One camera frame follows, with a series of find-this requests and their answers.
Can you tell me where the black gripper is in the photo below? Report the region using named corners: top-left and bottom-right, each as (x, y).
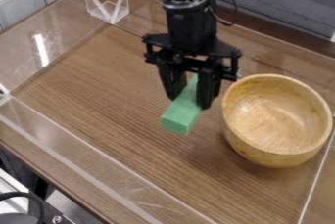
top-left (142, 5), bottom-right (243, 110)

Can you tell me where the green rectangular block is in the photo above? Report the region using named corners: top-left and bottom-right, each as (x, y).
top-left (161, 75), bottom-right (203, 135)

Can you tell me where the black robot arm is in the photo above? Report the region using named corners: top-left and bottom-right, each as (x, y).
top-left (142, 0), bottom-right (243, 110)

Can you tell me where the brown wooden bowl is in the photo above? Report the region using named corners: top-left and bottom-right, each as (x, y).
top-left (221, 73), bottom-right (333, 168)

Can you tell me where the clear acrylic corner bracket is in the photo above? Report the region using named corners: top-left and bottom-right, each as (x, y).
top-left (85, 0), bottom-right (130, 24)

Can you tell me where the clear acrylic front wall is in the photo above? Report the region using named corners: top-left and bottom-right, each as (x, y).
top-left (0, 95), bottom-right (217, 224)

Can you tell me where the black metal bracket with bolt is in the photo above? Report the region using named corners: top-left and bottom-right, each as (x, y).
top-left (28, 200), bottom-right (77, 224)

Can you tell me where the black cable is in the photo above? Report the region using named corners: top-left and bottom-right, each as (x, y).
top-left (0, 192), bottom-right (47, 224)

